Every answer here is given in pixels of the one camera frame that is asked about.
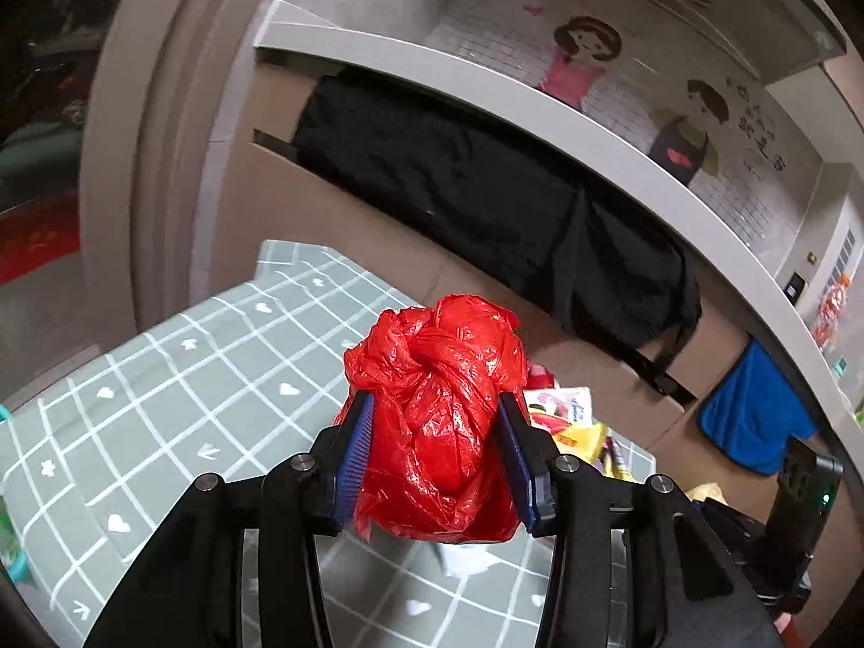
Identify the colourful striped snack wrapper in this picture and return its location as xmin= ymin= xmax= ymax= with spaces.
xmin=599 ymin=435 xmax=637 ymax=483

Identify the red floor mat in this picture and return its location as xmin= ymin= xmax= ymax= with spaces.
xmin=0 ymin=192 xmax=82 ymax=286

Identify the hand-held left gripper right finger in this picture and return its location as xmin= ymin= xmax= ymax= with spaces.
xmin=498 ymin=393 xmax=777 ymax=648

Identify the grey door frame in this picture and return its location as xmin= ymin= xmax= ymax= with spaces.
xmin=77 ymin=0 xmax=271 ymax=332

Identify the green checked tablecloth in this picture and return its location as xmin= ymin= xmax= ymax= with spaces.
xmin=0 ymin=239 xmax=656 ymax=648

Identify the pink and white snack packet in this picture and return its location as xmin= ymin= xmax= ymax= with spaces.
xmin=526 ymin=384 xmax=595 ymax=434

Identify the cartoon wall sticker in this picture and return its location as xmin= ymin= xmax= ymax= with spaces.
xmin=432 ymin=0 xmax=825 ymax=251

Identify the yellow snack packet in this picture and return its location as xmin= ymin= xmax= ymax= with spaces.
xmin=553 ymin=422 xmax=612 ymax=467

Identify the red plastic bag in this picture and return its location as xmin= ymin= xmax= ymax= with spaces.
xmin=334 ymin=293 xmax=531 ymax=544

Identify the white tissue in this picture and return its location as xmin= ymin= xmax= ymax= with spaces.
xmin=437 ymin=542 xmax=495 ymax=579

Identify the black cloth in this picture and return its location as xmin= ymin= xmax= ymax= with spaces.
xmin=290 ymin=71 xmax=703 ymax=406

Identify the blue towel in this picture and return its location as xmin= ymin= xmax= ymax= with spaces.
xmin=698 ymin=337 xmax=821 ymax=477

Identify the green plastic object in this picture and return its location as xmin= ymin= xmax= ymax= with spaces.
xmin=0 ymin=492 xmax=29 ymax=585

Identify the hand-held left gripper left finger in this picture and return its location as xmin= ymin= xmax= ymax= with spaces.
xmin=84 ymin=391 xmax=377 ymax=648

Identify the orange drink bottle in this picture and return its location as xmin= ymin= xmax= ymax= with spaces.
xmin=813 ymin=273 xmax=853 ymax=352

